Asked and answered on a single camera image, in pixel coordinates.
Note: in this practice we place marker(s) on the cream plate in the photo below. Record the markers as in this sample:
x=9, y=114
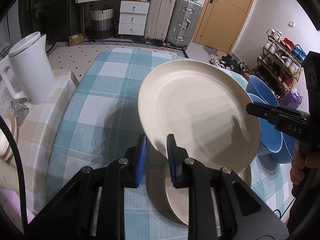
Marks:
x=204, y=108
x=178, y=199

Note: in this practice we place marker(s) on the metal phone stand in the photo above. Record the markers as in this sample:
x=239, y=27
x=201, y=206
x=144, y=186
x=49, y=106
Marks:
x=20, y=112

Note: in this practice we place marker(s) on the yellow wooden door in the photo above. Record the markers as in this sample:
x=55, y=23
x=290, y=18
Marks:
x=221, y=22

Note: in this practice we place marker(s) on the patterned rug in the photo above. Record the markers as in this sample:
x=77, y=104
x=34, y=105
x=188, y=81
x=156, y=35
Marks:
x=79, y=58

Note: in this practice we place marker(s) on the cream cup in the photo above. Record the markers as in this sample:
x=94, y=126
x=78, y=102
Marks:
x=8, y=177

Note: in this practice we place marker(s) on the silver grey suitcase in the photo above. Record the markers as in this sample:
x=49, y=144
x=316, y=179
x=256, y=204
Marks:
x=183, y=22

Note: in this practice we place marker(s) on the white electric kettle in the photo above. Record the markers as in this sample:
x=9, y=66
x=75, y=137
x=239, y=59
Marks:
x=29, y=62

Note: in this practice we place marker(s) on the cardboard box on floor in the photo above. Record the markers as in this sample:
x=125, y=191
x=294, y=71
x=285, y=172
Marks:
x=76, y=40

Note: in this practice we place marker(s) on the cream plate on table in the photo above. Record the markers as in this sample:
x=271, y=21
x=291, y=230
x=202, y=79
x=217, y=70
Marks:
x=178, y=199

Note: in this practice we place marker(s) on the right hand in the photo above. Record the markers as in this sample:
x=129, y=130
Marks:
x=298, y=163

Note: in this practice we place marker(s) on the shoe rack with shoes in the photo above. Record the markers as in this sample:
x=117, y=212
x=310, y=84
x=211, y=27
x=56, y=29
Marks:
x=279, y=65

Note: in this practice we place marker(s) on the teal plaid tablecloth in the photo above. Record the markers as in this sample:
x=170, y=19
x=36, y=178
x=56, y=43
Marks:
x=101, y=122

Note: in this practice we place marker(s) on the beige suitcase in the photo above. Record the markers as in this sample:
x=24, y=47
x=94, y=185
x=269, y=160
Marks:
x=158, y=19

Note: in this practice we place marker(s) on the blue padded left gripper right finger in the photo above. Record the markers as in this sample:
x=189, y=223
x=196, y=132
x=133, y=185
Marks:
x=176, y=157

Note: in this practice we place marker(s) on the white drawer cabinet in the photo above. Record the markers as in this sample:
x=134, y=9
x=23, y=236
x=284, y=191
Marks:
x=132, y=17

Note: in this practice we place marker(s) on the woven laundry basket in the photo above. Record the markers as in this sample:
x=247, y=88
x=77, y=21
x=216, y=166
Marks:
x=101, y=22

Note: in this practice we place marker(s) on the beige plaid tablecloth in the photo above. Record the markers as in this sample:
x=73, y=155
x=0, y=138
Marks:
x=36, y=136

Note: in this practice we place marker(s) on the wall light switch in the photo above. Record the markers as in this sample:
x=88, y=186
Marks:
x=291, y=24

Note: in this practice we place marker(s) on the purple rolled mat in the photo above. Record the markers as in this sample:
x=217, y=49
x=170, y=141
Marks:
x=292, y=99

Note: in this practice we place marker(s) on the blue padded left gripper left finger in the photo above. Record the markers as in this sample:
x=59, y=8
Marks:
x=139, y=158

